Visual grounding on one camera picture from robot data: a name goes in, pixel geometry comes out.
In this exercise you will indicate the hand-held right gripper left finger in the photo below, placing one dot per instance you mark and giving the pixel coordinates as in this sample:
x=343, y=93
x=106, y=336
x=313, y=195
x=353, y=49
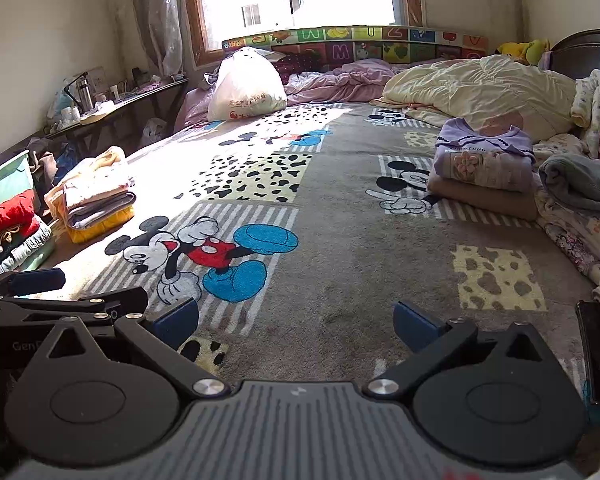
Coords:
x=177, y=320

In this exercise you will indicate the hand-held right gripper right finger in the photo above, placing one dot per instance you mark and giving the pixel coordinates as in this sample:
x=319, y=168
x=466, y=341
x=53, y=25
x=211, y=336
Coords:
x=415, y=327

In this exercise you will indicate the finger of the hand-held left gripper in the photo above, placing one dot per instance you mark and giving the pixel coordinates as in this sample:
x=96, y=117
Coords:
x=37, y=282
x=125, y=300

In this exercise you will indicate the red knitted sweater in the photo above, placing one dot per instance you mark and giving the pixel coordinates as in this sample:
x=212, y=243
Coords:
x=5, y=222

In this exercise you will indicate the stack of folded yellow clothes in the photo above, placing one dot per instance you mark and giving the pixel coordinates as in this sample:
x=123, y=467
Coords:
x=95, y=165

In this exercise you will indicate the grey folded garment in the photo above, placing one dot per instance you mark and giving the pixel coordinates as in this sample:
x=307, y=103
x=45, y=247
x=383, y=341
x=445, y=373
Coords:
x=25, y=250

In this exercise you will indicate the yellow folded garment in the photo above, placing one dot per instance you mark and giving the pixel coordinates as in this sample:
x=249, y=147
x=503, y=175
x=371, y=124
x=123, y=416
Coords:
x=100, y=227

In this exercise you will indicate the green storage bin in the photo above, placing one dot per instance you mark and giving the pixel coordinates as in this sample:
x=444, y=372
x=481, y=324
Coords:
x=0, y=185

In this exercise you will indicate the pink folded garment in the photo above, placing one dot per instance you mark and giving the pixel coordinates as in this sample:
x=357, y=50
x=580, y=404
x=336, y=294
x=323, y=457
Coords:
x=105, y=195

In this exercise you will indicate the small white plastic bag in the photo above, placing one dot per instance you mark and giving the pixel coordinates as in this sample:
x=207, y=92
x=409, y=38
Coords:
x=152, y=132

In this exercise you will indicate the floral bed sheet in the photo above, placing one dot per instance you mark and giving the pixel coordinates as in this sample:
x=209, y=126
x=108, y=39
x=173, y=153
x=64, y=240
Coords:
x=575, y=245

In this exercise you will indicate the steel thermos flask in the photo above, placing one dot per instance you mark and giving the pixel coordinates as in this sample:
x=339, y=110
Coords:
x=83, y=92

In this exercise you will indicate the purple folded sweater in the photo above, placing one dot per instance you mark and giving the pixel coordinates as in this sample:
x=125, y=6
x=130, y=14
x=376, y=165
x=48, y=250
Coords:
x=480, y=140

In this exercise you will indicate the dark side table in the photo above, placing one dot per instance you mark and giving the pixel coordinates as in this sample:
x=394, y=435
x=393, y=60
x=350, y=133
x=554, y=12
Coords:
x=130, y=100

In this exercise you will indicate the grey-blue towel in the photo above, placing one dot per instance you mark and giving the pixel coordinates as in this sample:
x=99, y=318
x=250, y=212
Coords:
x=580, y=180

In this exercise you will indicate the cream quilt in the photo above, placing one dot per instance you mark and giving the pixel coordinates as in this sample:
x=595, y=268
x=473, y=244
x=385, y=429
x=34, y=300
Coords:
x=480, y=90

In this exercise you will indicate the purple quilt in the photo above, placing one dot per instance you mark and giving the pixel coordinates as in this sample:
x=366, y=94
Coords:
x=330, y=85

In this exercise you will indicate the white patterned baby blanket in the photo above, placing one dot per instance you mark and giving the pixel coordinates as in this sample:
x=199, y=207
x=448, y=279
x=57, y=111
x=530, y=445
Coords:
x=587, y=105

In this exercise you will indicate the colourful alphabet foam mat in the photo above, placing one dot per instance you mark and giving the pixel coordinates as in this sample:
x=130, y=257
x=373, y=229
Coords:
x=360, y=50

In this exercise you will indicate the grey sheer curtain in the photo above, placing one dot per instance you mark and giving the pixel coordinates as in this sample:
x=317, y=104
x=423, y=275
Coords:
x=160, y=10

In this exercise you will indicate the yellow plush toy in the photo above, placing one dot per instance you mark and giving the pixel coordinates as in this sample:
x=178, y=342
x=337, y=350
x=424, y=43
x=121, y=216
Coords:
x=522, y=52

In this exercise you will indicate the dark wooden headboard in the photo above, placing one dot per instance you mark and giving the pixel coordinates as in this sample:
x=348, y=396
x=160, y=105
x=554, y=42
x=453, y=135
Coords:
x=590, y=50

